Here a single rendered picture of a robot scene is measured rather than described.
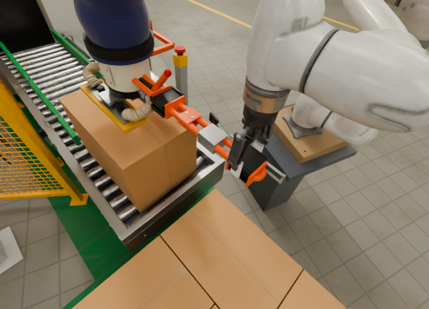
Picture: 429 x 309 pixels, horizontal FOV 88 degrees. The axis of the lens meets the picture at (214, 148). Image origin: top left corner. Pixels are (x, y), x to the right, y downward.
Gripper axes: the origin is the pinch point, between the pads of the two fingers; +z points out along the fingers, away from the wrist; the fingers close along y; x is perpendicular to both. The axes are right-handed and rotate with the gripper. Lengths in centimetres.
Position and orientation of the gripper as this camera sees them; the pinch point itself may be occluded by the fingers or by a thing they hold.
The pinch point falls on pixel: (246, 160)
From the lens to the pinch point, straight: 63.4
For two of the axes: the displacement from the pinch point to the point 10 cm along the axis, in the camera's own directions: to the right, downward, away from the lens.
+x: 7.0, 5.7, -4.3
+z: -0.6, 6.5, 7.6
